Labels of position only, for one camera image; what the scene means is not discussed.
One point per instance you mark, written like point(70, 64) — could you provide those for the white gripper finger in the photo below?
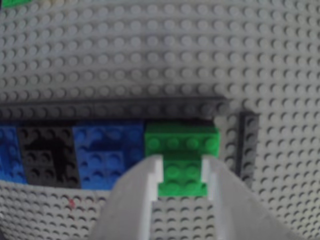
point(130, 205)
point(237, 212)

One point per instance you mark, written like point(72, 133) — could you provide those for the green brick cube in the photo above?
point(180, 142)

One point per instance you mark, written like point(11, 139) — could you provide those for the grey studded baseplate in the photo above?
point(175, 50)

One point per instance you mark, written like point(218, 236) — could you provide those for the green brick letter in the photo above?
point(12, 2)

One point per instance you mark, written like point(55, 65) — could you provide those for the black brick cube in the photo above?
point(45, 160)

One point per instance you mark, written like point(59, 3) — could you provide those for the dark grey brick strip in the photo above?
point(112, 110)

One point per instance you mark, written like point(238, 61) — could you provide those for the blue brick cube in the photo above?
point(100, 155)
point(10, 155)

